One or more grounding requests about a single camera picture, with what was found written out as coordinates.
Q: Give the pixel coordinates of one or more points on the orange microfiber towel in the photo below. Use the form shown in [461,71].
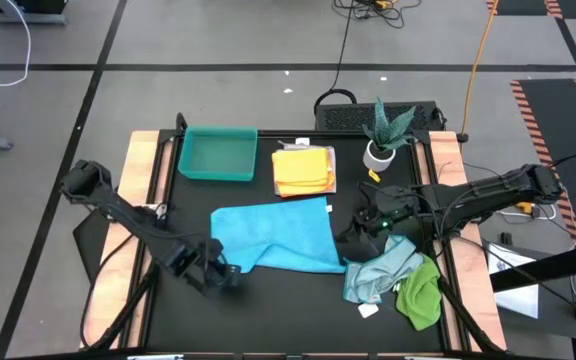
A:
[302,170]

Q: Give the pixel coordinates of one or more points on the green plant in white pot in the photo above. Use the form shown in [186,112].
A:
[379,157]

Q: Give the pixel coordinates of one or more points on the bright blue microfiber towel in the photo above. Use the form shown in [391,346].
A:
[278,235]

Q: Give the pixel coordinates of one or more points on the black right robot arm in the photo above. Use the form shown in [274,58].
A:
[488,192]

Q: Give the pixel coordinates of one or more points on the teal plastic tray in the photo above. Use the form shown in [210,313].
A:
[217,152]

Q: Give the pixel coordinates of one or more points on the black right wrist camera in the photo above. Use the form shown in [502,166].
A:
[385,220]

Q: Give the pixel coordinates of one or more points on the grey desk foot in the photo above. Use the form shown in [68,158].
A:
[18,19]

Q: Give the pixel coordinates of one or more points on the wooden side board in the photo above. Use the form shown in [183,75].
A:
[445,147]
[143,145]

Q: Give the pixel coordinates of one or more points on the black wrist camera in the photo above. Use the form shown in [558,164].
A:
[385,220]
[180,259]

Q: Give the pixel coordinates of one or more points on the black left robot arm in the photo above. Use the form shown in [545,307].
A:
[118,210]

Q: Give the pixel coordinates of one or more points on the small yellow tag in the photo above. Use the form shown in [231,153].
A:
[374,175]

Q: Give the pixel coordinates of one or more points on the yellow plug connector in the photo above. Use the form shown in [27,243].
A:
[524,206]

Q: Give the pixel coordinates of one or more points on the black perforated computer case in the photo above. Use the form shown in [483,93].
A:
[343,117]

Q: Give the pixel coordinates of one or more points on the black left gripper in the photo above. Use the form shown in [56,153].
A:
[210,267]

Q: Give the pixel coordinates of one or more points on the light blue teal-edged towel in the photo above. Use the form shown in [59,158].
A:
[378,272]

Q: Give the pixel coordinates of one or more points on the green microfiber towel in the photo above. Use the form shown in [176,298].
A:
[420,300]

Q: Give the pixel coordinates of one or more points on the black table clamp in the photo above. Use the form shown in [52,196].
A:
[181,120]

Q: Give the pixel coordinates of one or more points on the black flat panel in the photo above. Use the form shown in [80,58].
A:
[88,245]

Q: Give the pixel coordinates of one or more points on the white paper hang tag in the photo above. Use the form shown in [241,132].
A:
[368,310]
[302,140]

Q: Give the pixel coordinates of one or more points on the small black block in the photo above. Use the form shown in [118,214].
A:
[506,238]

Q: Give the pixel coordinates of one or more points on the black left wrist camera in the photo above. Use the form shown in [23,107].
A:
[180,259]

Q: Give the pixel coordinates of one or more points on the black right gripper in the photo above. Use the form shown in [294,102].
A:
[393,202]

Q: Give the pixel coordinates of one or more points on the grey waffle microfiber towel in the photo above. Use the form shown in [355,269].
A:
[332,157]

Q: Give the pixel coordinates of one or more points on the white paper sheet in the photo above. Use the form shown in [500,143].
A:
[518,300]

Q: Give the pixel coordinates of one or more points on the large hazard-striped floor mat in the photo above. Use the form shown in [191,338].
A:
[553,125]

